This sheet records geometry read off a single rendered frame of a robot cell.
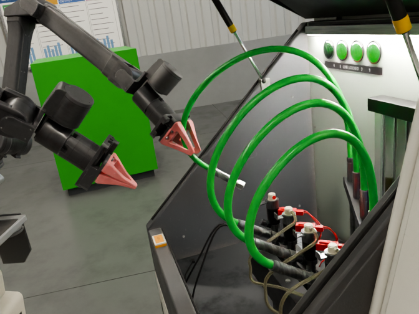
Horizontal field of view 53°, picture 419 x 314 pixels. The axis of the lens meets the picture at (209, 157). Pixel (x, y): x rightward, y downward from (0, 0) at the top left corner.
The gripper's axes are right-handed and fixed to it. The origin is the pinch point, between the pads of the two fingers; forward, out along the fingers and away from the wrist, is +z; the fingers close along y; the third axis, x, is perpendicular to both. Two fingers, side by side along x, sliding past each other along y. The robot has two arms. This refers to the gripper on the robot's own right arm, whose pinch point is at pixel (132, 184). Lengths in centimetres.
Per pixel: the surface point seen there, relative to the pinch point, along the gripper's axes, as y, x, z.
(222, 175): 7.4, 15.7, 17.6
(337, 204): 15, 33, 55
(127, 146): -108, 322, 9
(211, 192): 9.2, -4.9, 12.1
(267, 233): 7.7, -2.5, 27.2
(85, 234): -152, 219, 18
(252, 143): 22.2, -10.9, 10.8
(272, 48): 36.9, 14.1, 8.7
